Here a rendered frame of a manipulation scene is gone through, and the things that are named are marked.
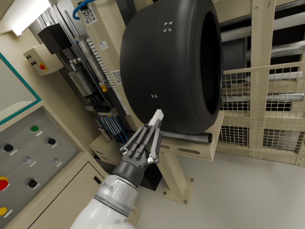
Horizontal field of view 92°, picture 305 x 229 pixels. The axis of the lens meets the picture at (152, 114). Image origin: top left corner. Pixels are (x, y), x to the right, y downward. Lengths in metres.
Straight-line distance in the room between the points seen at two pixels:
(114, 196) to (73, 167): 0.66
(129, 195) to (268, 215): 1.29
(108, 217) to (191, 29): 0.48
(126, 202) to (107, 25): 0.66
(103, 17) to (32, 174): 0.80
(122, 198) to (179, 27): 0.44
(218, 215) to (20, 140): 1.41
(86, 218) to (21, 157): 0.62
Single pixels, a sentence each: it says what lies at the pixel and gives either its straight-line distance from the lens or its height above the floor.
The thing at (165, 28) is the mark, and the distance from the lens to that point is 0.47.
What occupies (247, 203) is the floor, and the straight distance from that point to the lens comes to 1.55.
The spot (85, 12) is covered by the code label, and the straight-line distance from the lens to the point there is 0.80.
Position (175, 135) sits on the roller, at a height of 0.91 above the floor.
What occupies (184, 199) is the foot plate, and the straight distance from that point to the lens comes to 1.57.
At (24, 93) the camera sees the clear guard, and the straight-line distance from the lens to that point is 0.89.
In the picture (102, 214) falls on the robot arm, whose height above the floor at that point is 1.15.
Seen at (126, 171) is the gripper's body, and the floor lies 1.15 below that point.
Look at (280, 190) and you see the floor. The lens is 1.65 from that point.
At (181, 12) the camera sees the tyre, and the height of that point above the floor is 1.39.
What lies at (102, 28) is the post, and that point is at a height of 1.44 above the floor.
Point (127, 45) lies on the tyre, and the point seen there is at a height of 1.36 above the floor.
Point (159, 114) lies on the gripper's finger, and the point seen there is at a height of 1.15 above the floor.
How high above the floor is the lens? 1.41
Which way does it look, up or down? 32 degrees down
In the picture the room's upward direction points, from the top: 23 degrees counter-clockwise
